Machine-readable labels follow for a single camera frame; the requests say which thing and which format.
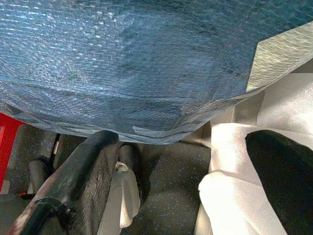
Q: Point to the red plastic stool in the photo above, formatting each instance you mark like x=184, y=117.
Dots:
x=7, y=147

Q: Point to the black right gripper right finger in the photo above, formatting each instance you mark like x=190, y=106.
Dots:
x=283, y=176

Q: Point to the grey robot leg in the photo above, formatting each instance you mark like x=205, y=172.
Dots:
x=127, y=193

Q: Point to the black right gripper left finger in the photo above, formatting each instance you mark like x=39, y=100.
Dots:
x=80, y=176

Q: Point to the white garment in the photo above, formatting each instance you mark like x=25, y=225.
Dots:
x=232, y=195

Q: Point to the blue woven tarp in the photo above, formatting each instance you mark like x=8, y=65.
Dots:
x=122, y=61

